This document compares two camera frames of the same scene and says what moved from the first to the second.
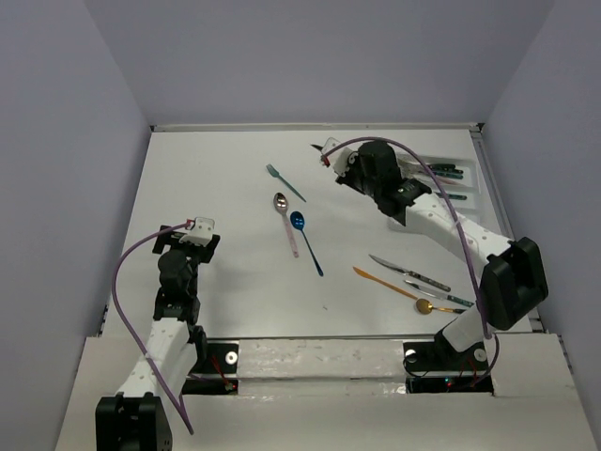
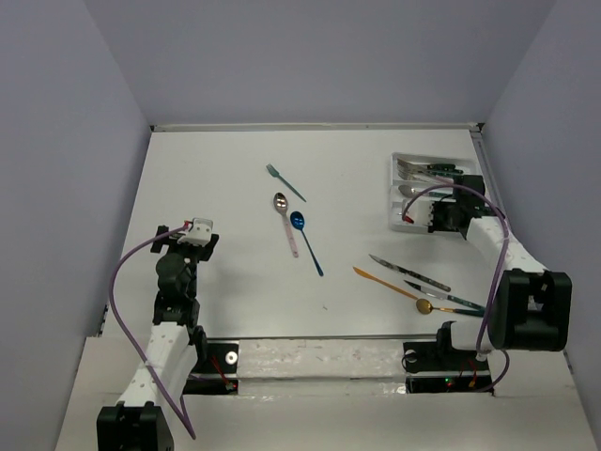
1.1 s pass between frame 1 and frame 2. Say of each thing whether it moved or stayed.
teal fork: stayed
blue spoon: stayed
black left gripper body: stayed
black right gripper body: moved
